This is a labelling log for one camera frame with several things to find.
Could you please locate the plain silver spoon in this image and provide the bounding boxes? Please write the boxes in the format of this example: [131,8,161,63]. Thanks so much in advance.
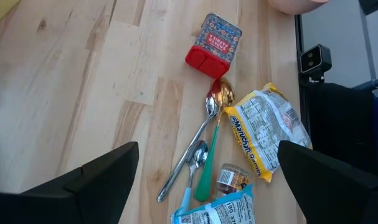
[156,95,220,203]

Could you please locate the small glass spice jar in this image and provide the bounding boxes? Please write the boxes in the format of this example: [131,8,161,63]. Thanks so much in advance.
[215,163,250,197]

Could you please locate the light-blue ramen packet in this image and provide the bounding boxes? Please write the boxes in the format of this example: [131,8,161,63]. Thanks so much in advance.
[171,183,257,224]

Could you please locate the yellow ramen packet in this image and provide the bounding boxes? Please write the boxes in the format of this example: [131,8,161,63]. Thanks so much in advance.
[223,82,313,184]

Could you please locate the black bulky object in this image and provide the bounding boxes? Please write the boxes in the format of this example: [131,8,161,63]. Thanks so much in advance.
[306,82,378,175]

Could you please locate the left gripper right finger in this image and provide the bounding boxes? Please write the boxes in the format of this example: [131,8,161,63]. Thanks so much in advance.
[277,139,378,224]

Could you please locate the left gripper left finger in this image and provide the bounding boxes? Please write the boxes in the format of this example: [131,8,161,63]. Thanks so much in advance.
[0,141,139,224]

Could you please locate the light-blue-handled silver spoon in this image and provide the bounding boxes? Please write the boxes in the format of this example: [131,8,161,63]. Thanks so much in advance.
[176,139,210,218]

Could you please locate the smoked paprika tin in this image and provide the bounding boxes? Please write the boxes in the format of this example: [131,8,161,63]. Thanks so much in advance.
[184,12,243,80]

